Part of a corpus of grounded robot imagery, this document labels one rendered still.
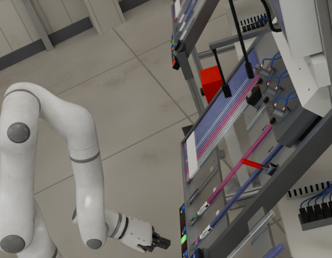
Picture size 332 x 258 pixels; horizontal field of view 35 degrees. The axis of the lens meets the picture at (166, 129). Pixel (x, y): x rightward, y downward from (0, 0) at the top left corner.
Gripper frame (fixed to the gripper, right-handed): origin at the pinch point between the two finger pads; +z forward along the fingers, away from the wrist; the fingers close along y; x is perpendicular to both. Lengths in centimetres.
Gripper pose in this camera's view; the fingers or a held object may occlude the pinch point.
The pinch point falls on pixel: (163, 243)
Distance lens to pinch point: 182.0
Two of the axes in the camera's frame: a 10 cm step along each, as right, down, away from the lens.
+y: 0.2, 5.8, -8.2
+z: 8.7, 3.9, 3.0
